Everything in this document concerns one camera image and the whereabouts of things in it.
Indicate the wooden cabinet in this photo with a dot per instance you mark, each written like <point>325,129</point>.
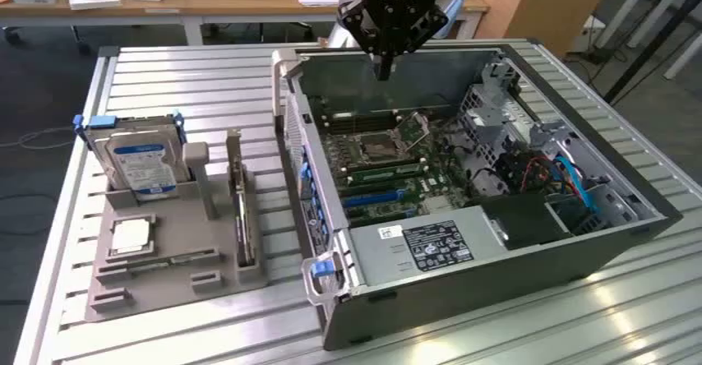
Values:
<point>548,7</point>

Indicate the metal socket cover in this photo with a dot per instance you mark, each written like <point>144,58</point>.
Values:
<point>414,130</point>

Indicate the CPU socket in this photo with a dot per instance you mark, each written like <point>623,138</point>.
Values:
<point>377,149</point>

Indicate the green motherboard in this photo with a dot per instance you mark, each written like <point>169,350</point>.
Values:
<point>438,176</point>

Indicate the black slanted pole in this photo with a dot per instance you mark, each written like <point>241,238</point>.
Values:
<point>652,48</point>

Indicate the long blue expansion slot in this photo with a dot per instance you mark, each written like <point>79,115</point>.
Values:
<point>372,197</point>

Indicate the silver finned heat sink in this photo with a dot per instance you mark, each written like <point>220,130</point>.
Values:
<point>438,205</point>

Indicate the black plastic cover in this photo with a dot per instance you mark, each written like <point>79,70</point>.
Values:
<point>520,221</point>

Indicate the hard disk in blue carrier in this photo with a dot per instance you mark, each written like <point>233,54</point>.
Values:
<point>143,163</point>

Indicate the metal disk bay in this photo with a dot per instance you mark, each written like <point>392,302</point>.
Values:
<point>608,200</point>

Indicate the silver power supply with label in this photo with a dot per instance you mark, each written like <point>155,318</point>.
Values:
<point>383,258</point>

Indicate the open black PC case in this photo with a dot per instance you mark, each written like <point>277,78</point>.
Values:
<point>494,291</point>

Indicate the silver CPU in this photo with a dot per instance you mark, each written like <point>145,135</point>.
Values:
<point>131,235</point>

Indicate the grey plastic parts rack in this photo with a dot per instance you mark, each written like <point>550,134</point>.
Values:
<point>180,283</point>

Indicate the wooden desk white frame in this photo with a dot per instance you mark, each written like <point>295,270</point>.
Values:
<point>229,3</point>

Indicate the white table frame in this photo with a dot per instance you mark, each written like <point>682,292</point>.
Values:
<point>630,7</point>

